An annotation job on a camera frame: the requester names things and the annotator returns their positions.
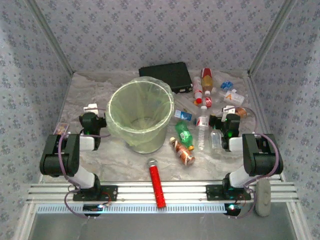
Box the white bottle red cap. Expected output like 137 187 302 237
191 76 204 105

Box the translucent grey waste bin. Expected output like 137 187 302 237
106 81 175 155

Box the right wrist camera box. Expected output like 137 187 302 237
221 105 236 116

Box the black flat case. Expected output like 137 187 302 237
138 61 194 95

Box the green plastic bin liner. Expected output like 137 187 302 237
105 76 175 148

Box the small black controller board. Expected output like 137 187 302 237
82 203 104 214
224 202 242 217

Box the white slotted cable duct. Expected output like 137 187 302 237
34 202 229 215

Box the small colourful card pack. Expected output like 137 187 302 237
53 122 70 136

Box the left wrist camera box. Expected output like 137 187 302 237
83 103 106 118

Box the plain clear bottle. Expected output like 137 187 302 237
210 129 224 154

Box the red glitter microphone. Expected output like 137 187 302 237
146 157 167 209

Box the purple cable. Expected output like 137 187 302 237
233 106 280 220
58 107 111 220

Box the aluminium frame post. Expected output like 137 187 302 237
24 0 76 75
248 0 299 76

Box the green bottle orange cap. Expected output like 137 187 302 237
174 120 196 152

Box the aluminium rail base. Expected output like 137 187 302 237
24 180 300 204

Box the tall water bottle white cap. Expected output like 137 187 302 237
196 105 210 151

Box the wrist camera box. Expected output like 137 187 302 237
83 103 106 118
221 105 236 116

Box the tea bottle red gold label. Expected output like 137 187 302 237
200 67 215 97

